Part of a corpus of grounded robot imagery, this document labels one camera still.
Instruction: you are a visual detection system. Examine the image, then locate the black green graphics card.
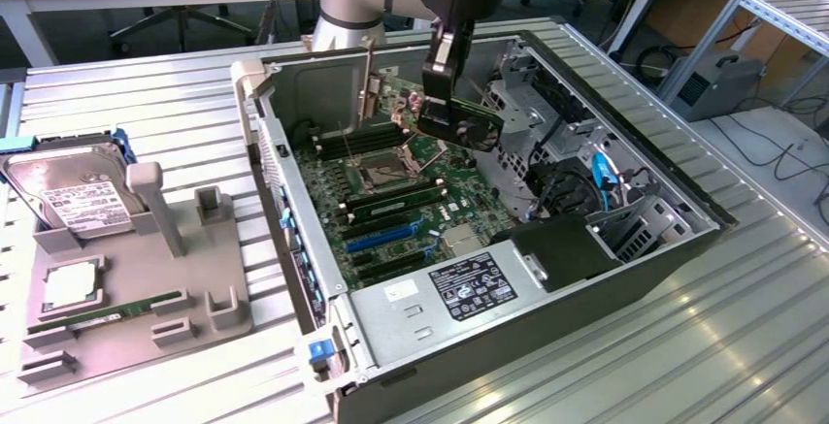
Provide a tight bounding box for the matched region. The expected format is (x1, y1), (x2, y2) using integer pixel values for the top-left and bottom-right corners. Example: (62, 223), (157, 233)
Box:
(354, 35), (505, 154)

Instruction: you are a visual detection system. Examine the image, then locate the silver drive cage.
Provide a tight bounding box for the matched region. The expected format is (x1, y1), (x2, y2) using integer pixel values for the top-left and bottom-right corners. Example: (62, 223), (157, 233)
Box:
(476, 40), (624, 173)

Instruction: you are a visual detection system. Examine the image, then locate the metal socket cover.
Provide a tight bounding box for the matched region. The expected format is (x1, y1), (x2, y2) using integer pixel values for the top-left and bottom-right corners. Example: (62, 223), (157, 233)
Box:
(398, 130), (456, 174)

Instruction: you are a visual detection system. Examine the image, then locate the black RAM slot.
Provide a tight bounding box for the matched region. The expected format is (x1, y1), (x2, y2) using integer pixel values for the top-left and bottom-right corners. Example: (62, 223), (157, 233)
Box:
(313, 122), (397, 143)
(315, 127), (401, 149)
(335, 177), (449, 211)
(346, 200), (452, 227)
(318, 132), (405, 155)
(319, 138), (409, 162)

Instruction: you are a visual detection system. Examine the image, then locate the thin locking lever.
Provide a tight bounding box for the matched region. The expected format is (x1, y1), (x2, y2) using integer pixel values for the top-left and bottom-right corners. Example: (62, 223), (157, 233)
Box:
(338, 121), (359, 169)

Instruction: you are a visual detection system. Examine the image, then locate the green motherboard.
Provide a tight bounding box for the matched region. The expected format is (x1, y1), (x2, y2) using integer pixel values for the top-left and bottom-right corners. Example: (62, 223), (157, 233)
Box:
(287, 120), (520, 292)

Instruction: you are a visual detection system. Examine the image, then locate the CPU socket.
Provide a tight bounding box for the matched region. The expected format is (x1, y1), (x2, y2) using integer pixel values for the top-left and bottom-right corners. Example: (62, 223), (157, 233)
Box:
(353, 150), (424, 193)

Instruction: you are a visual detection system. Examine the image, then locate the black RAM stick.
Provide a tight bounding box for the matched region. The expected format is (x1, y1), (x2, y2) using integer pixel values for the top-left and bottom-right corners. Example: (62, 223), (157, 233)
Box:
(353, 189), (448, 221)

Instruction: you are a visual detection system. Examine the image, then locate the black slanted pole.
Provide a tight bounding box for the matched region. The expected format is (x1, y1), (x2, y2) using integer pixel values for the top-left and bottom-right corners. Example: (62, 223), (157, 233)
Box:
(606, 0), (686, 59)

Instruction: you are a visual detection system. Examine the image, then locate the long black expansion slot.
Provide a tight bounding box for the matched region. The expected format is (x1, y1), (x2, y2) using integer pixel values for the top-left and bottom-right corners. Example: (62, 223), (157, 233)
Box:
(353, 251), (432, 277)
(357, 261), (436, 287)
(339, 216), (420, 244)

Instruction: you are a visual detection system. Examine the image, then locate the silver chipset heatsink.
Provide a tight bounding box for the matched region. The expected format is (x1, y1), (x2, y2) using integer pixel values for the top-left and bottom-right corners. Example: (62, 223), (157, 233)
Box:
(442, 226), (486, 256)

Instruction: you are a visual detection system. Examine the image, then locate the blue expansion slot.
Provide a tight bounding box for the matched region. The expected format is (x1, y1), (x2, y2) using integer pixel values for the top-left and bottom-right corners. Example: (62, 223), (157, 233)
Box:
(345, 229), (424, 255)

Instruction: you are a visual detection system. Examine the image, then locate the grey controller box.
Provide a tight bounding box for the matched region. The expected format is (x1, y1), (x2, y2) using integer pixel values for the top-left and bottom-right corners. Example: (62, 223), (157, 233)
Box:
(658, 52), (771, 123)

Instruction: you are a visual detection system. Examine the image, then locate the silver disk bay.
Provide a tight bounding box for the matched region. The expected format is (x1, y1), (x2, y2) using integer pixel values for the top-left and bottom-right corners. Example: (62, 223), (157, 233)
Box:
(586, 194), (700, 264)

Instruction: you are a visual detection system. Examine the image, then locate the hard drive in blue caddy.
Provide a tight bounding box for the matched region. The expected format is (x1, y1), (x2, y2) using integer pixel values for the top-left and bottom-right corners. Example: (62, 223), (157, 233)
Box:
(0, 124), (141, 187)

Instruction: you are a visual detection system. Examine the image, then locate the silver power supply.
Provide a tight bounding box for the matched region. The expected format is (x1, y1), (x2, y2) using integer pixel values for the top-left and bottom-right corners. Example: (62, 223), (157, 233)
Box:
(334, 239), (553, 382)

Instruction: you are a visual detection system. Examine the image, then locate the dark grey hard disk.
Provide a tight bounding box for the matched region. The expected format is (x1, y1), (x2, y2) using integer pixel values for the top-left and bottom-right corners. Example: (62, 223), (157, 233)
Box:
(35, 131), (122, 153)

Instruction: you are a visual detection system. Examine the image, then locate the black silver PC case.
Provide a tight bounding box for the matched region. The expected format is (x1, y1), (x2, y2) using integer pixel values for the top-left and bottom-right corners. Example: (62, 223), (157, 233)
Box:
(231, 28), (740, 424)

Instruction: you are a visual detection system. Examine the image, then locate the silver hard disk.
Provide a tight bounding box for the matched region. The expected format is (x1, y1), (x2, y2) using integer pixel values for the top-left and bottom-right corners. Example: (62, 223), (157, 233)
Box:
(0, 146), (149, 242)

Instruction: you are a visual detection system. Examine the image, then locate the grey parts rack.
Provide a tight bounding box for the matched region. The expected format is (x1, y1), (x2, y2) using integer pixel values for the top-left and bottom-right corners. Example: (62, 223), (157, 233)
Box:
(14, 161), (255, 399)

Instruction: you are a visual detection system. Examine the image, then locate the green RAM stick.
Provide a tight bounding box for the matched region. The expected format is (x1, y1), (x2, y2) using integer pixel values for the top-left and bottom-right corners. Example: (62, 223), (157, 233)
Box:
(28, 290), (183, 336)

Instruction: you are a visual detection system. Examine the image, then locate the silver CPU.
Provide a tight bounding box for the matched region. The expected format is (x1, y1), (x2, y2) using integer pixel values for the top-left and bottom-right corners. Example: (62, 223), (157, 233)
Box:
(42, 264), (106, 310)

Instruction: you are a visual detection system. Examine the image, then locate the thin grey hanging cable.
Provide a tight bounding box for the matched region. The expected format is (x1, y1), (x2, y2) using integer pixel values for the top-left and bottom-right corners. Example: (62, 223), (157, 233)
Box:
(254, 0), (290, 48)

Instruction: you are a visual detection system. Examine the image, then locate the blue disk wire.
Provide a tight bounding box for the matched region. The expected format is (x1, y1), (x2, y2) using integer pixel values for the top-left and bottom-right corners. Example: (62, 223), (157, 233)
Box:
(589, 150), (618, 212)

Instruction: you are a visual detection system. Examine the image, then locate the aluminium frame table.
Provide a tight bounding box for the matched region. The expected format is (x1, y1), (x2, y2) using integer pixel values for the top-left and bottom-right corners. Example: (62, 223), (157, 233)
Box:
(654, 0), (829, 114)

